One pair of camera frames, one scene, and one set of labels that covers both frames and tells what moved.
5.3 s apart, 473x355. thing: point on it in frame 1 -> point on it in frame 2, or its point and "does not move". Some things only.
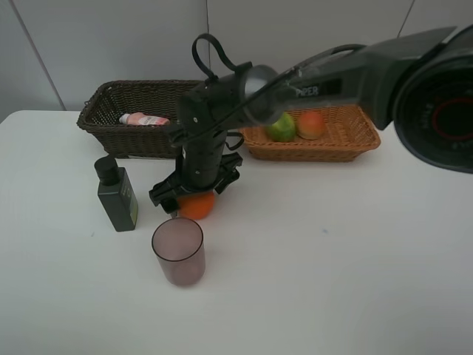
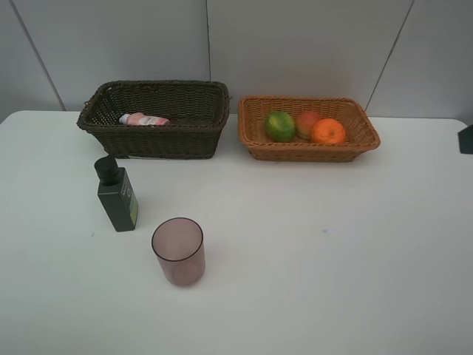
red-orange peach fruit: (310, 125) does not move
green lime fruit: (283, 130) does not move
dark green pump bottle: (116, 194) does not move
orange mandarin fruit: (196, 206) -> (328, 131)
